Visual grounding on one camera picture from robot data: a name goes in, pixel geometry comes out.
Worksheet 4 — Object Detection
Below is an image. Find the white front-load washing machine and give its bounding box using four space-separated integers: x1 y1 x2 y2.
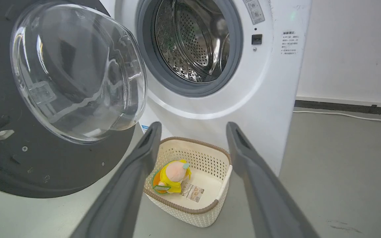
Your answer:
100 0 313 177

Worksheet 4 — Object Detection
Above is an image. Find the white paper label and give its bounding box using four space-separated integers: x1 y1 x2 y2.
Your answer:
181 183 205 203

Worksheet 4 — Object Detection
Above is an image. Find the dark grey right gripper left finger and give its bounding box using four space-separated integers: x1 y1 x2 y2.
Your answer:
70 122 162 238

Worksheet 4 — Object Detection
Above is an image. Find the washing machine door with glass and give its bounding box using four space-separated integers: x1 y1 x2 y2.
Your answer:
0 0 148 199

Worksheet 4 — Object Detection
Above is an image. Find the cream perforated laundry basket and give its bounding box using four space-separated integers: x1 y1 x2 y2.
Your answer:
144 137 233 228

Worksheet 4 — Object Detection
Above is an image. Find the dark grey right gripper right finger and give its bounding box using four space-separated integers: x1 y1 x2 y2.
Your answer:
226 122 320 238

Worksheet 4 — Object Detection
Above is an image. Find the yellow plush doll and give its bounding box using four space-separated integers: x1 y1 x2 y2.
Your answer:
152 159 191 194

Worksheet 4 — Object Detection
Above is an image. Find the black baseboard strip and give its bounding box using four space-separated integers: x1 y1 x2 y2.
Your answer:
294 100 381 117

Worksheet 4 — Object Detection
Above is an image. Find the white floor cable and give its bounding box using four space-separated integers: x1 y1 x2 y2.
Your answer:
292 110 381 125

